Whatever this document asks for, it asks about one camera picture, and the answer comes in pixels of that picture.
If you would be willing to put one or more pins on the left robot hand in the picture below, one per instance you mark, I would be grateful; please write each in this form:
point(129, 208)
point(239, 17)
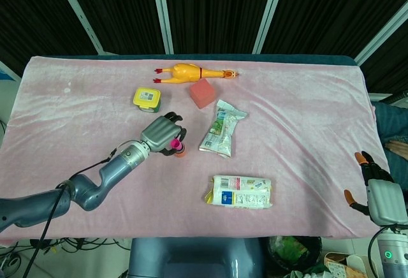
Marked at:
point(157, 133)

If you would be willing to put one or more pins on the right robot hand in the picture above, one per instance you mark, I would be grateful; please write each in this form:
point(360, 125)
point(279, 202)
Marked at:
point(385, 198)

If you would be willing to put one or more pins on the pink plastic cup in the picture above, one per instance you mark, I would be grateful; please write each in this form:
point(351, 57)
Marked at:
point(175, 144)

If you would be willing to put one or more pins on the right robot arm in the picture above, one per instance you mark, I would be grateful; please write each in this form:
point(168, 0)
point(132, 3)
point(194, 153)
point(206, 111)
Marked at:
point(393, 252)

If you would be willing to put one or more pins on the person's hand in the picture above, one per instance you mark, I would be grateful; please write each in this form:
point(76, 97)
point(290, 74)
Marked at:
point(398, 147)

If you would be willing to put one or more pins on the orange plastic cup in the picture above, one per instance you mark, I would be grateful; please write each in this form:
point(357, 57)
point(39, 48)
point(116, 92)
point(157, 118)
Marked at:
point(181, 155)

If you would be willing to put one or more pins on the green container with yellow lid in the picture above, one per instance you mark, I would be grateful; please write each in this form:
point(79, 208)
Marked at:
point(146, 98)

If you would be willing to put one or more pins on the red foam cube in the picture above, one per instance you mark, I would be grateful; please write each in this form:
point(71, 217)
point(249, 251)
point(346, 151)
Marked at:
point(202, 93)

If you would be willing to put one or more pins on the green and white snack bag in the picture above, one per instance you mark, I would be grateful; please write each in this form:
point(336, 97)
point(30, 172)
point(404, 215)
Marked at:
point(220, 131)

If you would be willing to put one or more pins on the yellow rubber chicken toy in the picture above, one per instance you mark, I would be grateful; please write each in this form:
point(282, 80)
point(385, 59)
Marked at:
point(185, 73)

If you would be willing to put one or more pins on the cardboard box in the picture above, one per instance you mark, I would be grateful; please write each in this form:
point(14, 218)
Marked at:
point(347, 266)

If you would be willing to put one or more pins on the person's leg in jeans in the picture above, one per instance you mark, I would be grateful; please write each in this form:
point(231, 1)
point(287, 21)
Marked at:
point(390, 115)

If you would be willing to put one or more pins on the white plastic-wrapped tissue pack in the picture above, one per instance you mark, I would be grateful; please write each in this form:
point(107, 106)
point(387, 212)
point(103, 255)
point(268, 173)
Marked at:
point(242, 193)

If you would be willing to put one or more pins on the black trash bin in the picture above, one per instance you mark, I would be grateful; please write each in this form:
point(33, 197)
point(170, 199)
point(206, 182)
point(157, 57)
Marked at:
point(293, 252)

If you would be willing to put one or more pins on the pink velvet tablecloth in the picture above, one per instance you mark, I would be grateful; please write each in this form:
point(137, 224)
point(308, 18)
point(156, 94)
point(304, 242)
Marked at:
point(287, 125)

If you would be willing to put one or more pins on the blue-grey robot torso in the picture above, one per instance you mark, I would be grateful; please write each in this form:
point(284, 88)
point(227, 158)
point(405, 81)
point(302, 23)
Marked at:
point(194, 259)

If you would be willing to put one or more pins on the white frame post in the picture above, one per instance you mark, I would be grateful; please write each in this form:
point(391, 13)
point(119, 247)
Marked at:
point(162, 13)
point(79, 13)
point(267, 13)
point(381, 34)

